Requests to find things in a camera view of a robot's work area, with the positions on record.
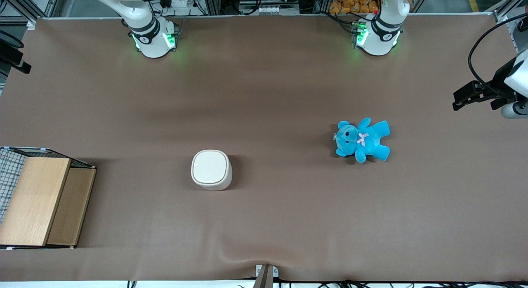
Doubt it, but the white trash can body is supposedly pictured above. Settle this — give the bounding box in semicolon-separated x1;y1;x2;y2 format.
191;158;233;191

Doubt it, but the grey cylindrical gripper attachment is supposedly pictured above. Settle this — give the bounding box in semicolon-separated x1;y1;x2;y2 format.
501;102;528;119

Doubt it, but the blue teddy bear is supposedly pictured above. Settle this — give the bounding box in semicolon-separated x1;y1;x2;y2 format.
335;117;391;164

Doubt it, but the light wooden board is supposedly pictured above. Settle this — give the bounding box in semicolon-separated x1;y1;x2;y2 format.
0;157;72;247

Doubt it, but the orange plush toy pile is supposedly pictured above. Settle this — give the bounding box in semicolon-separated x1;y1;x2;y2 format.
328;0;380;15

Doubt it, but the dark wooden board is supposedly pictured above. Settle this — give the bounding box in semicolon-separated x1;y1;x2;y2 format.
46;167;97;246

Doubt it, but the brown table cover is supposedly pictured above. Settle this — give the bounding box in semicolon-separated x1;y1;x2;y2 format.
0;14;528;283

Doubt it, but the white lidded container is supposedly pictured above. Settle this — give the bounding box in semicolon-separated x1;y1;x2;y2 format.
191;149;230;186

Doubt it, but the white terminal block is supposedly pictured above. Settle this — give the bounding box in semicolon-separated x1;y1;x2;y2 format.
240;5;282;15

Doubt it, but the black looping gripper cable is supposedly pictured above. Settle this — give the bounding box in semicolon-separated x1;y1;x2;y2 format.
468;12;528;94

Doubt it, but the aluminium frame profile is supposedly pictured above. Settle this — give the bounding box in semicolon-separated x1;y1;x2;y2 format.
492;0;528;23
0;0;62;31

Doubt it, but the black wire mesh rack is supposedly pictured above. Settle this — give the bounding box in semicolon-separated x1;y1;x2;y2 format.
0;146;98;250

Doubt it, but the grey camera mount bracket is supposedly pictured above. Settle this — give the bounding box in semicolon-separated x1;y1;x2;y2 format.
255;264;280;288

